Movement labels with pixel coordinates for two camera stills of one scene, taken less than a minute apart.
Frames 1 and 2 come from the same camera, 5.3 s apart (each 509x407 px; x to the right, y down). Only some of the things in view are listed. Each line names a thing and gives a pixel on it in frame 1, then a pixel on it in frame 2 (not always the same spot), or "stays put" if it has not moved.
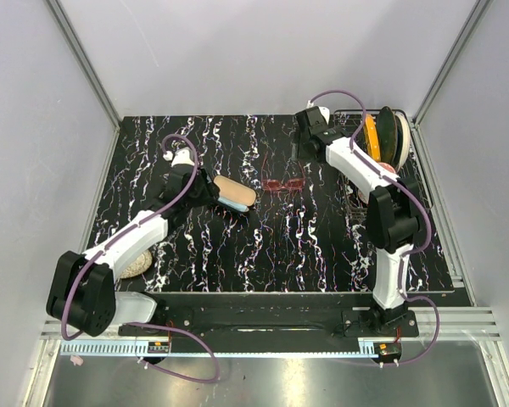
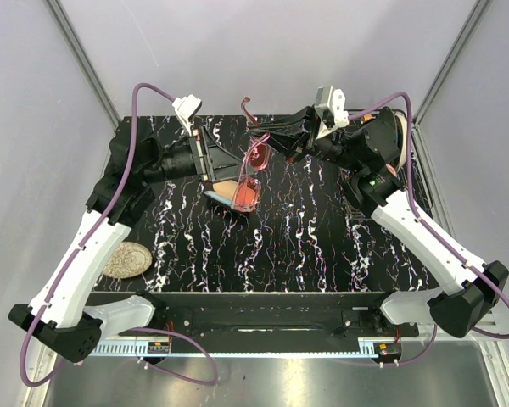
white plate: [403, 141] stays put
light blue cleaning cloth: [233, 204] stays put
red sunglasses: [291, 184] → [255, 158]
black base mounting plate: [279, 316] stays put
